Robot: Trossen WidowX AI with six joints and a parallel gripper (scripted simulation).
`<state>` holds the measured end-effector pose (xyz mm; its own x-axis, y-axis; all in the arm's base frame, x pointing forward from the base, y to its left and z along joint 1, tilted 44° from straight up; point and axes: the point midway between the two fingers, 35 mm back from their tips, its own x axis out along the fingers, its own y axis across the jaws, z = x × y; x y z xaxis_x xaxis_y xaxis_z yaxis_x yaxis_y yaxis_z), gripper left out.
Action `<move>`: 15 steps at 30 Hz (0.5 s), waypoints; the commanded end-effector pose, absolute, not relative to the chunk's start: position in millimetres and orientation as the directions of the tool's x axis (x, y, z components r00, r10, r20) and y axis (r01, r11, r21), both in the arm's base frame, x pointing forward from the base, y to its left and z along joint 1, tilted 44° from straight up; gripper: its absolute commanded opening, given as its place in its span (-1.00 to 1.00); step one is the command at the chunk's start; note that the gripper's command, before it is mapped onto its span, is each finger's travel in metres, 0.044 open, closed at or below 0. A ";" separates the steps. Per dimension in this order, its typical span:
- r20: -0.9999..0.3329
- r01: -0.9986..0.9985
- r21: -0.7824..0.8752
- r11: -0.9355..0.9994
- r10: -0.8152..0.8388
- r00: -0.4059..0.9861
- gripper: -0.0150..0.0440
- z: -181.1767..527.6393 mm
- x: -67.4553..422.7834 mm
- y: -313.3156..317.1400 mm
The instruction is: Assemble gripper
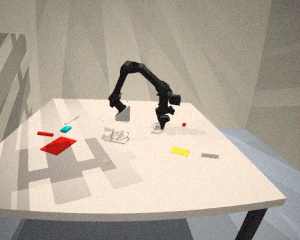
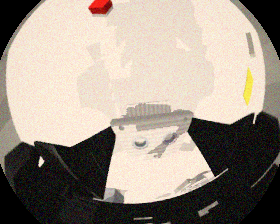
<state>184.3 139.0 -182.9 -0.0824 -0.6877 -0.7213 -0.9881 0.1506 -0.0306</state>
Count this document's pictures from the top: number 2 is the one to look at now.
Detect yellow flat plate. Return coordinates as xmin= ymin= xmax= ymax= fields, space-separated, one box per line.
xmin=244 ymin=67 xmax=253 ymax=105

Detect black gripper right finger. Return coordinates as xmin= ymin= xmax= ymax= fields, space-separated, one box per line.
xmin=188 ymin=112 xmax=254 ymax=177

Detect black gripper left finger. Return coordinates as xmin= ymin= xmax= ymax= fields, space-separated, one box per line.
xmin=34 ymin=125 xmax=116 ymax=200

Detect small red block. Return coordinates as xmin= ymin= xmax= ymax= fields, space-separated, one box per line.
xmin=88 ymin=0 xmax=112 ymax=15

